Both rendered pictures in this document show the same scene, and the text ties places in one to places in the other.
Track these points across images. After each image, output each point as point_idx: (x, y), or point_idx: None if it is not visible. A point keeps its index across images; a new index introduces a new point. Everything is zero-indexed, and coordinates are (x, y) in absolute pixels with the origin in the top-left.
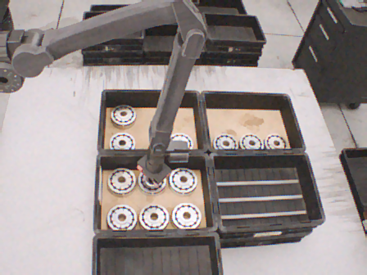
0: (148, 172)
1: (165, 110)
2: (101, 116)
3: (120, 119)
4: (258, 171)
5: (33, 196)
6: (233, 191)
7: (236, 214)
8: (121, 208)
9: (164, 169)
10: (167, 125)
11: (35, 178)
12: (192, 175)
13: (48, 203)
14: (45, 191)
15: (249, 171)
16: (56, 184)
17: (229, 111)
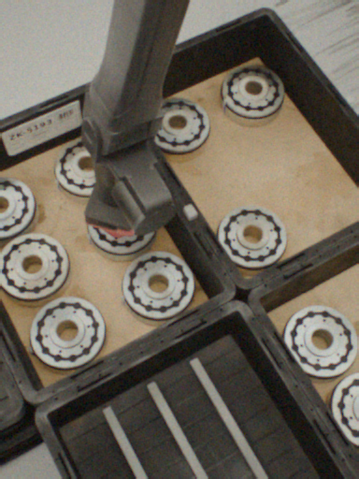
0: (95, 184)
1: (111, 42)
2: (195, 39)
3: (236, 89)
4: (303, 467)
5: (11, 63)
6: (205, 421)
7: (141, 454)
8: (21, 195)
9: (121, 212)
10: (111, 93)
11: (52, 45)
12: (181, 297)
13: (13, 94)
14: (35, 75)
15: (287, 441)
16: (59, 85)
17: None
